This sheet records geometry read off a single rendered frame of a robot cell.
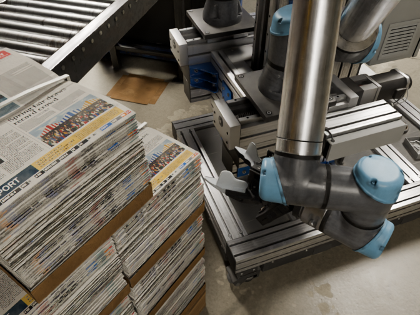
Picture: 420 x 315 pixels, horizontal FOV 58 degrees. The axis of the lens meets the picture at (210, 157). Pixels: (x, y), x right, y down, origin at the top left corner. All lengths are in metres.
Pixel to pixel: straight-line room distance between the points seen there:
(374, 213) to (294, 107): 0.21
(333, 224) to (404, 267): 1.15
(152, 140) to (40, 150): 0.38
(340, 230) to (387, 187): 0.14
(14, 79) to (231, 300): 1.15
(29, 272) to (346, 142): 0.86
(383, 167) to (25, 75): 0.65
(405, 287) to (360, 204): 1.18
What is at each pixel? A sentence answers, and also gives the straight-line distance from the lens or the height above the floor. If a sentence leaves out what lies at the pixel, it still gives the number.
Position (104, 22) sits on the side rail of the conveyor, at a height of 0.80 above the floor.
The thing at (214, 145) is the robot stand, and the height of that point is 0.21.
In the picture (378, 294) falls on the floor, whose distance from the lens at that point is 1.74.
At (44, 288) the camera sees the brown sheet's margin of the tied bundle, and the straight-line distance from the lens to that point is 0.71.
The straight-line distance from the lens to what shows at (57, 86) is 0.76.
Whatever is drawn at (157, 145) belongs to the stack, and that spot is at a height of 0.83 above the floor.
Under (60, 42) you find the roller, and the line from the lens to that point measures 1.51.
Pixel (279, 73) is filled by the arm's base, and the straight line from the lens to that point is 1.06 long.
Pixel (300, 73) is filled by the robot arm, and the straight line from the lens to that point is 0.60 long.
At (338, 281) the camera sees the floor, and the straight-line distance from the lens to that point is 1.71.
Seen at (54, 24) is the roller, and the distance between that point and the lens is 1.66.
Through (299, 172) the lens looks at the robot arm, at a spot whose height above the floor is 1.02.
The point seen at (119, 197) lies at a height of 0.92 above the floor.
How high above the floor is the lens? 1.45
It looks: 45 degrees down
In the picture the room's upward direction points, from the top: straight up
